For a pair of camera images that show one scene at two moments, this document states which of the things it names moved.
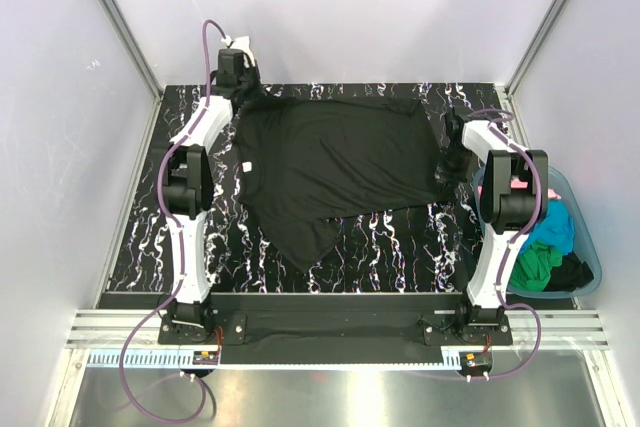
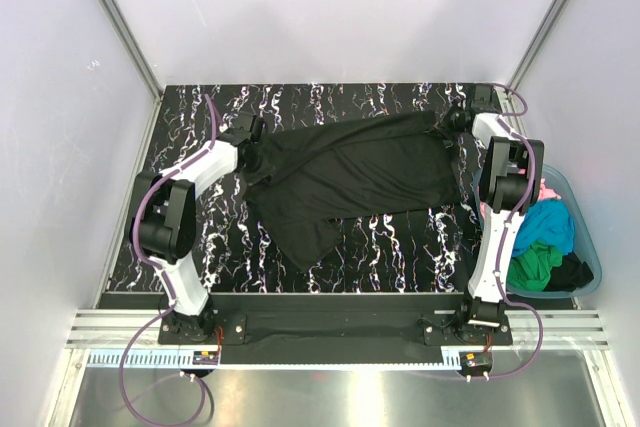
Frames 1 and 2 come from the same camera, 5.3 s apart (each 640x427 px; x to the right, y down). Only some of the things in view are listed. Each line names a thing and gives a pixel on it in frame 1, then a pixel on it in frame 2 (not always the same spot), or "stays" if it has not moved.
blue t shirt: (556, 228) stays
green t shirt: (534, 266) stays
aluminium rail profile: (559, 330) stays
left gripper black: (250, 85) -> (252, 160)
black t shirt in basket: (570, 274) stays
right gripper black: (451, 167) -> (451, 123)
